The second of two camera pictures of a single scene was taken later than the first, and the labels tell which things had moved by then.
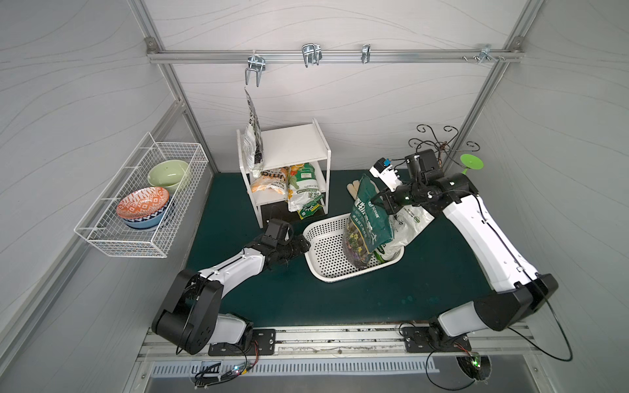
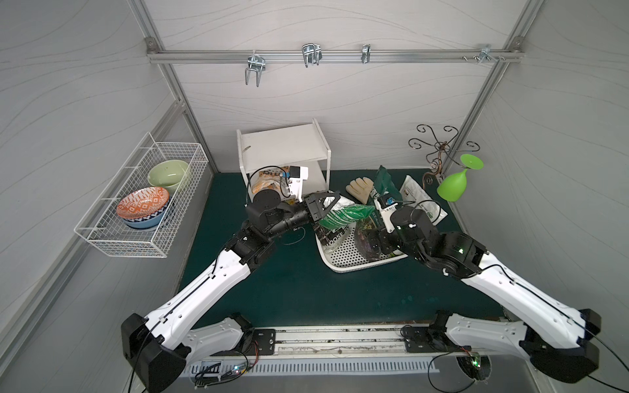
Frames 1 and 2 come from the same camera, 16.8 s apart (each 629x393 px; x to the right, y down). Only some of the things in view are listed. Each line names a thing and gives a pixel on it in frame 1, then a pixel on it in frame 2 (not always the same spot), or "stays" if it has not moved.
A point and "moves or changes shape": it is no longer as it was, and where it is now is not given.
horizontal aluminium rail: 336,56 stays
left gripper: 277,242 -> 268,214
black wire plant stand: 442,147 stays
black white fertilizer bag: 253,142 -> 327,236
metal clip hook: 366,53 stays
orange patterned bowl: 142,202 stays
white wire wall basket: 142,206 stays
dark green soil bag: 368,227 moves or changes shape
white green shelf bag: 303,186 moves or changes shape
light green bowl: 168,173 stays
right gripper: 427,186 -> 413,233
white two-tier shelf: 282,148 stays
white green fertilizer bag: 405,224 moves or changes shape
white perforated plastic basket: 324,254 moves or changes shape
